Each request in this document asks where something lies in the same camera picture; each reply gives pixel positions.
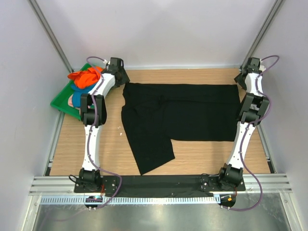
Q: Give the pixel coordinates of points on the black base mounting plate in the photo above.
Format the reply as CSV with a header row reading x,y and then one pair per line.
x,y
202,183

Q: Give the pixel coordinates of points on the left aluminium corner post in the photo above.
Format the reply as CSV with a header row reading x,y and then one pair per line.
x,y
49,32

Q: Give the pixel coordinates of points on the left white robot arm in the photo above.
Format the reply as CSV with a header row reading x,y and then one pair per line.
x,y
93,115

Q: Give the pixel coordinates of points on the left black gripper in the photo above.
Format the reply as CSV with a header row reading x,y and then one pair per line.
x,y
125,79

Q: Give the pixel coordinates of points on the blue t shirt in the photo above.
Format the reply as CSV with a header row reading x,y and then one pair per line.
x,y
77,92

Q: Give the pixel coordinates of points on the pink t shirt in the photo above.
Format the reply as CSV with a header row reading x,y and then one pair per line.
x,y
71,102

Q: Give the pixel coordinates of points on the aluminium corner post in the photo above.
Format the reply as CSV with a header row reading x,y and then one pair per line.
x,y
49,32
274,10

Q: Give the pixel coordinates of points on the black t shirt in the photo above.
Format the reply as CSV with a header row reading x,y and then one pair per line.
x,y
156,114

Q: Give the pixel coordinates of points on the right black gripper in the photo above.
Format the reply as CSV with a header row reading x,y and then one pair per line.
x,y
238,79

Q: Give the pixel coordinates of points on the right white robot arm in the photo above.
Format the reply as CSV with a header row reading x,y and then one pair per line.
x,y
254,107

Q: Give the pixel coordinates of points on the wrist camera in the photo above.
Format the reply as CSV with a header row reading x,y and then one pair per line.
x,y
114,65
252,66

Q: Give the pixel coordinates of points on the orange t shirt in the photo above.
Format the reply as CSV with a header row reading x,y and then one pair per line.
x,y
86,78

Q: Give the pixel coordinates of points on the right aluminium corner post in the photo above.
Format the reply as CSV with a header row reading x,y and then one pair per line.
x,y
274,10

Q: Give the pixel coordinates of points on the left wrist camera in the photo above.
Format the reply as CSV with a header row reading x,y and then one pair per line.
x,y
114,65

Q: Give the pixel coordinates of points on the slotted grey cable duct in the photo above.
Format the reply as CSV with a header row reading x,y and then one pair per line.
x,y
96,200

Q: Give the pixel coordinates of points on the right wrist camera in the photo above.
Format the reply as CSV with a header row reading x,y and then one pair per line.
x,y
252,66

